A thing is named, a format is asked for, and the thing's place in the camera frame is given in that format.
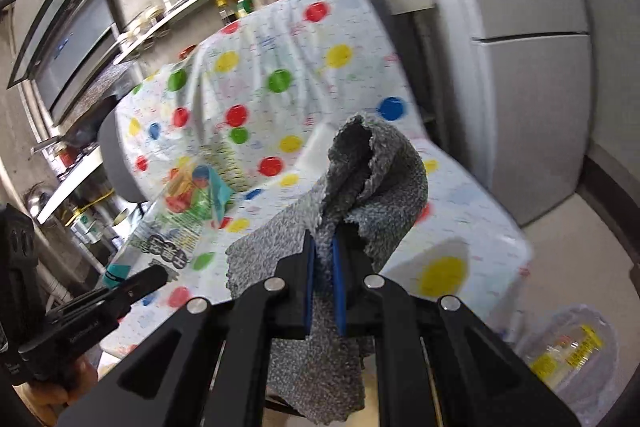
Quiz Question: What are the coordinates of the colourful printed snack bag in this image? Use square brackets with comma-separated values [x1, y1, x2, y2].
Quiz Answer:
[99, 132, 248, 288]

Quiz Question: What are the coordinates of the grey knitted cloth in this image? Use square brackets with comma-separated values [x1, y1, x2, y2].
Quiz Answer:
[227, 114, 428, 425]

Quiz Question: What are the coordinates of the trash bin with white bag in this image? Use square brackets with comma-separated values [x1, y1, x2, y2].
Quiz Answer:
[515, 305, 620, 426]

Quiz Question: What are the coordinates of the white kitchen counter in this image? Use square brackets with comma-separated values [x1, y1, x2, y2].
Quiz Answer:
[36, 146, 103, 225]

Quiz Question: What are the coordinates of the person's left hand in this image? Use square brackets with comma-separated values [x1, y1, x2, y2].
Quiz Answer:
[13, 355, 98, 426]

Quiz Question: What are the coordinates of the grey office chair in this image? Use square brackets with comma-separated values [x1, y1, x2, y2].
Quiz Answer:
[99, 0, 426, 200]

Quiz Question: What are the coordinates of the black wok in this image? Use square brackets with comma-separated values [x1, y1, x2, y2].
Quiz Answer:
[30, 96, 117, 156]

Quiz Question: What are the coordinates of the balloon print plastic cover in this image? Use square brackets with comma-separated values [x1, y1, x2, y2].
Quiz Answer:
[99, 0, 532, 357]

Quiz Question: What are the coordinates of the range hood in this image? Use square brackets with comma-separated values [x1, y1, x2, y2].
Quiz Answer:
[8, 0, 124, 124]

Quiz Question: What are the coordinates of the dark soy sauce bottle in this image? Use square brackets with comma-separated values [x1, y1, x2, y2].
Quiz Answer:
[215, 0, 238, 26]

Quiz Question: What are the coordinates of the yellow cap sauce bottle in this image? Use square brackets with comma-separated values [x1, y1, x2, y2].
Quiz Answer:
[232, 0, 254, 18]

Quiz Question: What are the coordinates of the silver refrigerator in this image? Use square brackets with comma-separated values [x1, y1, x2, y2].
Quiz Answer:
[433, 0, 592, 225]

